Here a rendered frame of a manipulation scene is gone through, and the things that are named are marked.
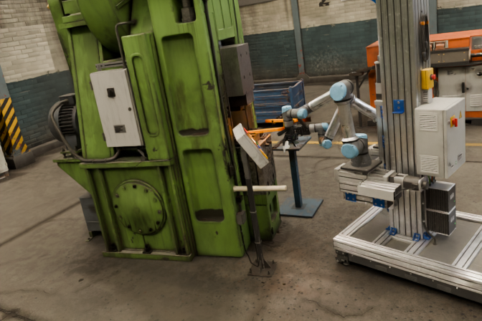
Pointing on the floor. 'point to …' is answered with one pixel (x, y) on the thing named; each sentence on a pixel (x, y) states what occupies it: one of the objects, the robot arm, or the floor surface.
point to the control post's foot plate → (263, 269)
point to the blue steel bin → (277, 98)
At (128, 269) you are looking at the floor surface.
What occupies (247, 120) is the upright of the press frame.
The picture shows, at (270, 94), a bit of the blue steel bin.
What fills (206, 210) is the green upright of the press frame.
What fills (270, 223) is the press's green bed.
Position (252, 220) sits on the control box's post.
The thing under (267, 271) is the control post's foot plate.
